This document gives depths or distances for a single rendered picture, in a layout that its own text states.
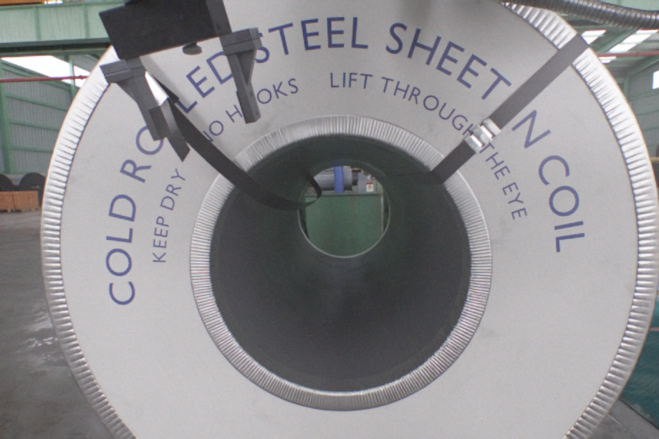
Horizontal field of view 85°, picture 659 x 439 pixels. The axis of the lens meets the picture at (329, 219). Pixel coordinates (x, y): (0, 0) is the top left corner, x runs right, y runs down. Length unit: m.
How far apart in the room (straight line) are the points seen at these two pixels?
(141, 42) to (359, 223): 2.82
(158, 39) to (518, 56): 0.58
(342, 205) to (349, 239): 0.31
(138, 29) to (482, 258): 0.63
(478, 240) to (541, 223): 0.12
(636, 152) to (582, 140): 0.10
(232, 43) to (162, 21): 0.08
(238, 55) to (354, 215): 2.77
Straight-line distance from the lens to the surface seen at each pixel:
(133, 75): 0.53
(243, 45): 0.46
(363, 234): 3.20
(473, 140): 0.71
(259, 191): 0.72
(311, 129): 0.68
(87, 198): 0.84
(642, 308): 0.90
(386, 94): 0.69
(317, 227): 3.20
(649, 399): 2.14
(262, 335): 0.87
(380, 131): 0.68
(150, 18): 0.49
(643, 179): 0.85
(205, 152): 0.69
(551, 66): 0.78
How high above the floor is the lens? 0.94
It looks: 6 degrees down
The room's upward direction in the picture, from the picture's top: 1 degrees counter-clockwise
